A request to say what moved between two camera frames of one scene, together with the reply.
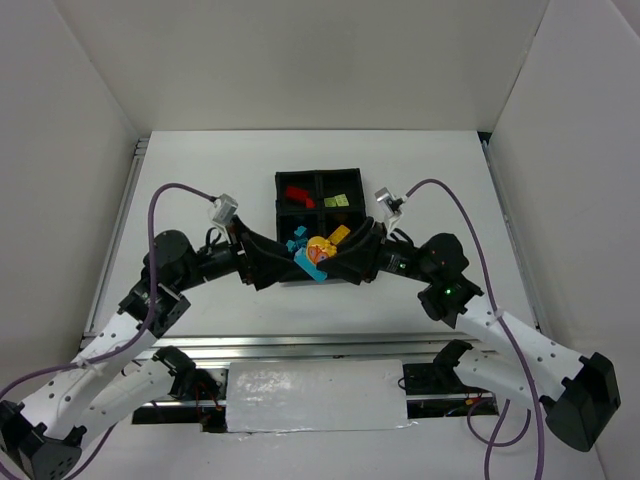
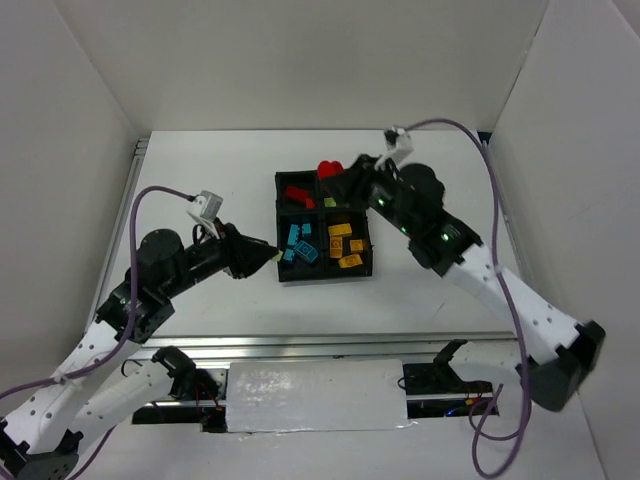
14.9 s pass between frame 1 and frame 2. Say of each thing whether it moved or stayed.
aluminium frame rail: stayed
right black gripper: moved
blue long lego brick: moved
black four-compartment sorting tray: stayed
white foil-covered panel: stayed
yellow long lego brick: moved
